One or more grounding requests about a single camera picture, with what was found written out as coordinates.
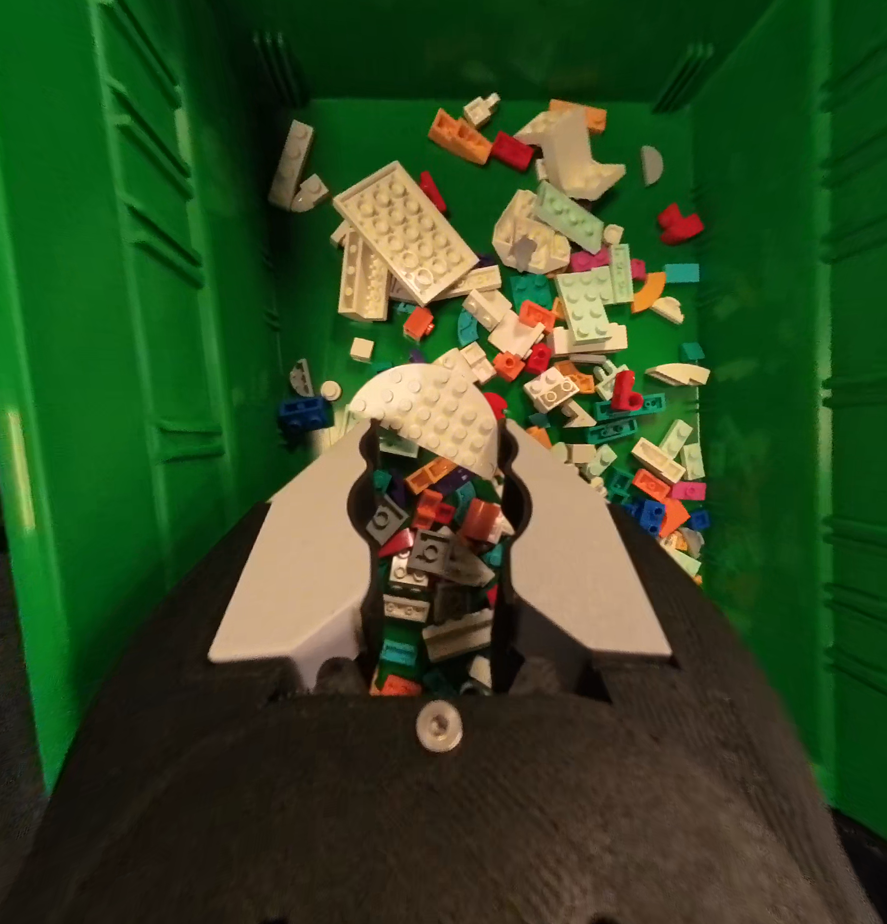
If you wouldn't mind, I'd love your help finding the white half-round lego plate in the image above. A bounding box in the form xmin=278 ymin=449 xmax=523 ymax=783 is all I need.
xmin=347 ymin=362 xmax=504 ymax=482

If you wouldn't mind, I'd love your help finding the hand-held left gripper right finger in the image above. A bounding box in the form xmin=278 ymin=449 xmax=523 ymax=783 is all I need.
xmin=489 ymin=418 xmax=676 ymax=691

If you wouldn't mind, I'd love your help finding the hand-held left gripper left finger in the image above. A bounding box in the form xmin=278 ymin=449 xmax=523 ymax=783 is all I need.
xmin=206 ymin=418 xmax=384 ymax=696

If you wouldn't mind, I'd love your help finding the pile of mixed lego bricks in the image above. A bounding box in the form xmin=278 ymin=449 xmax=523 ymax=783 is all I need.
xmin=265 ymin=94 xmax=712 ymax=698

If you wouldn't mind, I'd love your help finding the green plastic bin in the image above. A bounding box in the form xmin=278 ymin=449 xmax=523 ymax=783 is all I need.
xmin=0 ymin=0 xmax=887 ymax=854

